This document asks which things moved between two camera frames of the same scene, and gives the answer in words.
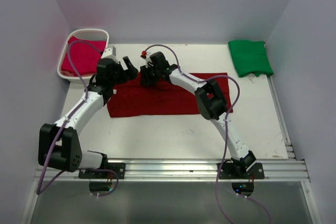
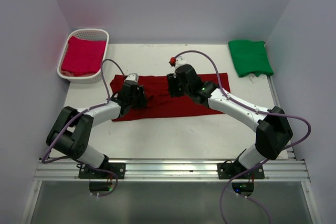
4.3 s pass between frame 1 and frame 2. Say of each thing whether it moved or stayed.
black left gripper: moved
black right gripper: moved
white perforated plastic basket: stayed
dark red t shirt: stayed
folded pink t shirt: stayed
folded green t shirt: stayed
